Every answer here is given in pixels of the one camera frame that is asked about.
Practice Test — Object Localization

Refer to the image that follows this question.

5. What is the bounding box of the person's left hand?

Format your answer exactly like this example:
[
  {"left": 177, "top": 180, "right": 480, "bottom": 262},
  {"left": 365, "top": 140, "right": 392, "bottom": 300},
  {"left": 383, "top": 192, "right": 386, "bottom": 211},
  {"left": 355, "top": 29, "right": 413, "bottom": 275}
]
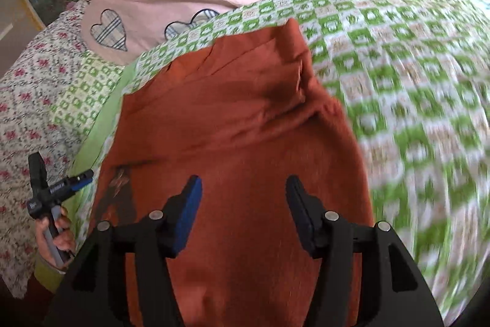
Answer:
[{"left": 34, "top": 205, "right": 77, "bottom": 270}]

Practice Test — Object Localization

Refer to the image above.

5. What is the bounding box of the rust orange fleece garment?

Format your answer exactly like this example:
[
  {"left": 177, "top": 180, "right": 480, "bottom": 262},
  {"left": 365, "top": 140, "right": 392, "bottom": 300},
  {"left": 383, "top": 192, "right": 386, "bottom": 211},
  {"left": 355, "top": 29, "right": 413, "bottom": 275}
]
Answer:
[{"left": 87, "top": 17, "right": 376, "bottom": 327}]

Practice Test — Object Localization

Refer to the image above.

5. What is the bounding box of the floral pink pillow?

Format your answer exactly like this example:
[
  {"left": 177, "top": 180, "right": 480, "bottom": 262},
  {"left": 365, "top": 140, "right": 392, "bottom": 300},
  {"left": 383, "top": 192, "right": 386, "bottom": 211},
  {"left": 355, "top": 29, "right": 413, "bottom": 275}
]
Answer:
[{"left": 0, "top": 0, "right": 96, "bottom": 299}]

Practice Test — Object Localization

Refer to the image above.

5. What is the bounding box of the green checked pillow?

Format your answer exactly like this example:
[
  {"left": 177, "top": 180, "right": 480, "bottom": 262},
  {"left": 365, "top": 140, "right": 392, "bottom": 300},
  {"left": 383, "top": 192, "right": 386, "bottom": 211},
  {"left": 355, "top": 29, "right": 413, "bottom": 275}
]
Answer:
[{"left": 49, "top": 50, "right": 126, "bottom": 146}]

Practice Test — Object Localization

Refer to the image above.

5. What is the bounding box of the green checked printed blanket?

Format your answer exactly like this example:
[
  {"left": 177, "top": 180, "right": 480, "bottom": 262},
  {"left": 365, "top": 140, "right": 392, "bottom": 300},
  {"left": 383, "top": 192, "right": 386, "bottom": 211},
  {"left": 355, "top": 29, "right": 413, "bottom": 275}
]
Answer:
[{"left": 73, "top": 0, "right": 490, "bottom": 322}]

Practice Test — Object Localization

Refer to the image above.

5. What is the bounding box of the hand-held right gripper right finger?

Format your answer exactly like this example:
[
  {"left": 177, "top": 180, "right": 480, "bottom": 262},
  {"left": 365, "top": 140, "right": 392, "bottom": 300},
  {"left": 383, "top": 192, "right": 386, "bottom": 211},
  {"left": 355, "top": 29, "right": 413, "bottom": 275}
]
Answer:
[{"left": 285, "top": 175, "right": 447, "bottom": 327}]

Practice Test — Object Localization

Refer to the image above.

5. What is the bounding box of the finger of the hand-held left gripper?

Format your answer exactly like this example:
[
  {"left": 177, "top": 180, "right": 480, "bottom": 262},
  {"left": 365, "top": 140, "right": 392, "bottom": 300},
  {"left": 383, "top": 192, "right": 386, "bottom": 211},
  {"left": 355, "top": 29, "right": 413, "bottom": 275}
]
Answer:
[{"left": 63, "top": 169, "right": 95, "bottom": 194}]

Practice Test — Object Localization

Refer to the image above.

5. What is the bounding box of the person's left forearm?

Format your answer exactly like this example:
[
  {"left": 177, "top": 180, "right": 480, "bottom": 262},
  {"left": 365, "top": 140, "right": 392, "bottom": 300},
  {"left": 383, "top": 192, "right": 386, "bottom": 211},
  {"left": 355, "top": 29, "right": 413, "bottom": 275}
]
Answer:
[{"left": 27, "top": 256, "right": 71, "bottom": 308}]

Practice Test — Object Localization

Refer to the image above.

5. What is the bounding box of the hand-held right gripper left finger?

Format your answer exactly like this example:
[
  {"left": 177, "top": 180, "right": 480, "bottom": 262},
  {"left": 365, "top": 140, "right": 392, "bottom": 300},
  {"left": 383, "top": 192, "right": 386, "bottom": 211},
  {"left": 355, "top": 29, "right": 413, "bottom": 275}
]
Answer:
[{"left": 43, "top": 175, "right": 203, "bottom": 327}]

